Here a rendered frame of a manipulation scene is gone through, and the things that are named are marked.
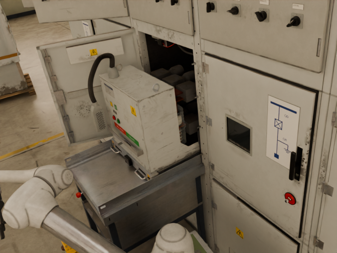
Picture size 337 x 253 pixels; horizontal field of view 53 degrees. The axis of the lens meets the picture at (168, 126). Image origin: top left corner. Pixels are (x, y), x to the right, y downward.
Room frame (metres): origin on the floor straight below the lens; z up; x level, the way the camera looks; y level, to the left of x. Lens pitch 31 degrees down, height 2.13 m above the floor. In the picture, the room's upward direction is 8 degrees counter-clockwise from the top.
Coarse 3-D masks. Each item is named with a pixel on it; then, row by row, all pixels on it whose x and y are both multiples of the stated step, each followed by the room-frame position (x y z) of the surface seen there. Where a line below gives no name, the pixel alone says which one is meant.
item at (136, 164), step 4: (112, 140) 1.95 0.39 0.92; (112, 144) 1.96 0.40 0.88; (116, 144) 1.89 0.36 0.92; (116, 148) 1.91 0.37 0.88; (120, 148) 1.84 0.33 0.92; (120, 152) 1.86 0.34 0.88; (124, 152) 1.79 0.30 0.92; (132, 160) 1.70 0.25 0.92; (132, 164) 1.71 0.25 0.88; (136, 164) 1.66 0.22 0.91; (136, 168) 1.67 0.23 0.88; (140, 168) 1.61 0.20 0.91; (144, 168) 1.59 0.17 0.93; (140, 172) 1.62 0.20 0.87; (144, 172) 1.57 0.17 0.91; (148, 172) 1.55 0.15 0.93; (156, 172) 1.54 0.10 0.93; (144, 176) 1.58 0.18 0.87; (152, 176) 1.51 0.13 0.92
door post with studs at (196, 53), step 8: (192, 0) 1.64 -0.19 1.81; (192, 8) 1.64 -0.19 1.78; (200, 56) 1.61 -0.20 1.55; (192, 64) 1.65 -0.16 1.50; (200, 64) 1.62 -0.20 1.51; (200, 72) 1.62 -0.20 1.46; (200, 80) 1.62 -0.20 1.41; (200, 88) 1.63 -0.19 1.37; (200, 96) 1.63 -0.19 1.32; (200, 104) 1.64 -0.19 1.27; (200, 112) 1.64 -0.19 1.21; (200, 120) 1.66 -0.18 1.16; (200, 128) 1.66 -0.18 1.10; (200, 136) 1.67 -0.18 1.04; (208, 168) 1.61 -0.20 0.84; (208, 176) 1.62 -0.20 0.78; (208, 184) 1.62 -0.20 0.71; (208, 192) 1.63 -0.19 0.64; (208, 200) 1.63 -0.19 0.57; (208, 208) 1.64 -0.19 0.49
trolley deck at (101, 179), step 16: (96, 160) 1.85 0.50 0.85; (112, 160) 1.83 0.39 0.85; (80, 176) 1.70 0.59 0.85; (96, 176) 1.68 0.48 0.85; (112, 176) 1.66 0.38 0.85; (128, 176) 1.64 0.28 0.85; (192, 176) 1.59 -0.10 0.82; (96, 192) 1.53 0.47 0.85; (112, 192) 1.51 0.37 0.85; (160, 192) 1.48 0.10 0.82; (96, 208) 1.40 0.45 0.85; (128, 208) 1.38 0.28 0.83
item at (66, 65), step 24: (48, 48) 2.12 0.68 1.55; (72, 48) 2.12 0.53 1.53; (96, 48) 2.15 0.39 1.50; (120, 48) 2.18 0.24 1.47; (48, 72) 2.11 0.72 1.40; (72, 72) 2.14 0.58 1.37; (96, 72) 2.17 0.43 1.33; (72, 96) 2.11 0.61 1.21; (96, 96) 2.16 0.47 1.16; (72, 120) 2.12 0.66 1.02; (72, 144) 2.08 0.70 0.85
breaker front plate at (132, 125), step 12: (108, 84) 1.84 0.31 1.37; (108, 96) 1.88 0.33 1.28; (120, 96) 1.71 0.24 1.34; (108, 108) 1.92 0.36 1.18; (120, 108) 1.75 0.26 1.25; (120, 120) 1.78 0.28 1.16; (132, 120) 1.63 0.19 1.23; (120, 132) 1.82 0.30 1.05; (132, 132) 1.65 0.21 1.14; (132, 144) 1.69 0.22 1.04; (144, 144) 1.54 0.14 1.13; (132, 156) 1.72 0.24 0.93; (144, 156) 1.56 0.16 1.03
